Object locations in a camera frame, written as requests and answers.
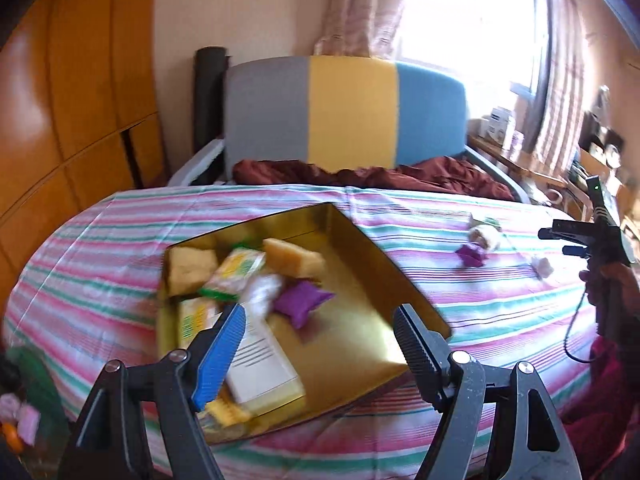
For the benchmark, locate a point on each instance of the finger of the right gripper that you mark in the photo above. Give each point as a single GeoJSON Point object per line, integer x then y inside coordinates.
{"type": "Point", "coordinates": [576, 251]}
{"type": "Point", "coordinates": [568, 230]}

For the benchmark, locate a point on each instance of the white plastic bag ball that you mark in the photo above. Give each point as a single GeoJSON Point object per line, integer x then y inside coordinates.
{"type": "Point", "coordinates": [542, 267]}

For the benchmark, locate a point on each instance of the beige sock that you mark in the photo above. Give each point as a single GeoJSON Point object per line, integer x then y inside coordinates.
{"type": "Point", "coordinates": [485, 236]}

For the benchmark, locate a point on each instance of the white paper box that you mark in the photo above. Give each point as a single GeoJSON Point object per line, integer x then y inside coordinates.
{"type": "Point", "coordinates": [260, 377]}

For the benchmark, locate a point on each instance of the yellow sponge block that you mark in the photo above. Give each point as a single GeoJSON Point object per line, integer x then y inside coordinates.
{"type": "Point", "coordinates": [189, 269]}

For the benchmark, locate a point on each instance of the white plastic bag bundle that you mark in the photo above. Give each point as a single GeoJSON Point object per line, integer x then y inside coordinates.
{"type": "Point", "coordinates": [260, 292]}

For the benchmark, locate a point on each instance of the green yellow biscuit pack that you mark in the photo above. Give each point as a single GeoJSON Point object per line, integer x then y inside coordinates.
{"type": "Point", "coordinates": [232, 276]}

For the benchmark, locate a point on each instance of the purple snack packet front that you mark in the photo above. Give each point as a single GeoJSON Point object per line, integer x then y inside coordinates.
{"type": "Point", "coordinates": [299, 301]}

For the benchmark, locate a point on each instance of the purple snack packet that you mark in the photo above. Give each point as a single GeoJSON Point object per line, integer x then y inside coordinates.
{"type": "Point", "coordinates": [299, 301]}
{"type": "Point", "coordinates": [472, 255]}

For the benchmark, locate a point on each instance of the yellow sponge wedge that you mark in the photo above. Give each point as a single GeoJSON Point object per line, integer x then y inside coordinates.
{"type": "Point", "coordinates": [293, 261]}

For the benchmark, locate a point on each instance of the person right hand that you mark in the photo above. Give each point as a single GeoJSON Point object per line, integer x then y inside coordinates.
{"type": "Point", "coordinates": [612, 273]}

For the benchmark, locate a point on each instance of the wooden bedside desk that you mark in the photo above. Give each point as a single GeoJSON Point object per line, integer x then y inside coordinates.
{"type": "Point", "coordinates": [518, 166]}

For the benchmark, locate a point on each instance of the wooden shelf unit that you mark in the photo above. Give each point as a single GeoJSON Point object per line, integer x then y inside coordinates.
{"type": "Point", "coordinates": [601, 151]}

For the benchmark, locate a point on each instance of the white appliance box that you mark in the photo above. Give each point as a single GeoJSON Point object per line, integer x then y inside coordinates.
{"type": "Point", "coordinates": [500, 125]}

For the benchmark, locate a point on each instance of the maroon blanket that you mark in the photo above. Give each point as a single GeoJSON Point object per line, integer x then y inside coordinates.
{"type": "Point", "coordinates": [437, 175]}

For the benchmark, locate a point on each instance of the striped bed sheet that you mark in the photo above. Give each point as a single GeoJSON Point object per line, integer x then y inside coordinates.
{"type": "Point", "coordinates": [87, 295]}

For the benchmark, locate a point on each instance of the gold metal tin box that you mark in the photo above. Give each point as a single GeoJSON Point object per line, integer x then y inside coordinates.
{"type": "Point", "coordinates": [348, 348]}

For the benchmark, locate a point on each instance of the grey yellow blue headboard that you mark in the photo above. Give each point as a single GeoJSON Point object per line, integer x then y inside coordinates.
{"type": "Point", "coordinates": [339, 112]}

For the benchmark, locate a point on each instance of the pink patterned curtain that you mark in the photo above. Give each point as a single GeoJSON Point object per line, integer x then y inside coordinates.
{"type": "Point", "coordinates": [365, 28]}

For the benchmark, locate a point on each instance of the orange wooden wardrobe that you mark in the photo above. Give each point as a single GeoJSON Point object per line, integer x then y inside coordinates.
{"type": "Point", "coordinates": [79, 117]}

